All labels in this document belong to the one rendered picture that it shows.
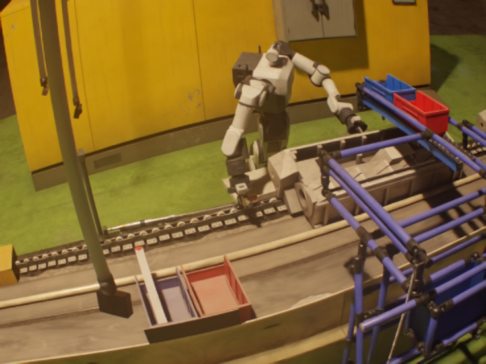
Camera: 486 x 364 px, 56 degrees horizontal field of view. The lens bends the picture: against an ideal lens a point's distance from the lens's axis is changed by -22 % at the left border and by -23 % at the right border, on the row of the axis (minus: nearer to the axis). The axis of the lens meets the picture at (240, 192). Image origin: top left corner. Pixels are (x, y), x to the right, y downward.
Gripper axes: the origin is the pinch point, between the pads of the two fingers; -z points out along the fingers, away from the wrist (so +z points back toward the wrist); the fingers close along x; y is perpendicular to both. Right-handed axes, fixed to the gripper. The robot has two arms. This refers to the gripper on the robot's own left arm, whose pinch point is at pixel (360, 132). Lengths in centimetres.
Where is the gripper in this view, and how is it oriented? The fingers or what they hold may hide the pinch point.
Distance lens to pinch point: 288.1
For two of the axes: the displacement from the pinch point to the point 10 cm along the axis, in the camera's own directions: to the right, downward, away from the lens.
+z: -3.2, -6.5, 6.9
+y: -0.3, -7.2, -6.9
